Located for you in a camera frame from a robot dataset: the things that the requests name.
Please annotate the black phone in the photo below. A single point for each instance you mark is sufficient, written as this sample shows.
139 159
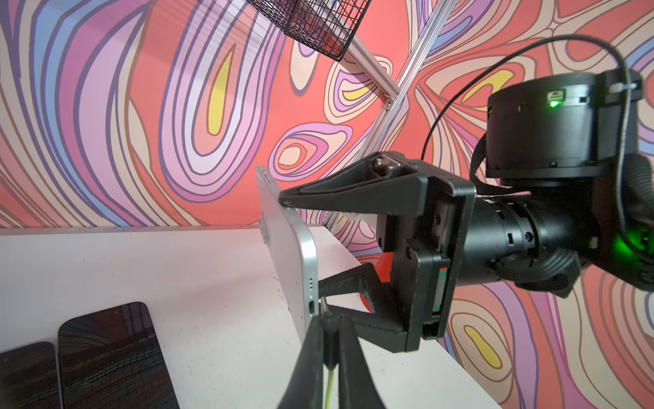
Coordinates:
293 251
112 359
29 377

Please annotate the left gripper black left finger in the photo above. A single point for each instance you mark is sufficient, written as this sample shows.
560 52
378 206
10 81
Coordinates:
306 386

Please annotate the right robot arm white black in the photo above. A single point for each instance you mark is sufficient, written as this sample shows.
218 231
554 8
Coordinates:
565 188

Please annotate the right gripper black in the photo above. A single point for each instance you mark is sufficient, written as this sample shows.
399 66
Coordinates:
427 248

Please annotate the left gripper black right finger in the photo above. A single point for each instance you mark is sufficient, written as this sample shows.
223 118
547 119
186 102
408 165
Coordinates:
356 388

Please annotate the red cylindrical cup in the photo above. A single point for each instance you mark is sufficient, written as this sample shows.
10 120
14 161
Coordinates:
382 263

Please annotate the black wire basket on back wall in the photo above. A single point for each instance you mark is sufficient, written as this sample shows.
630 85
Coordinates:
327 27

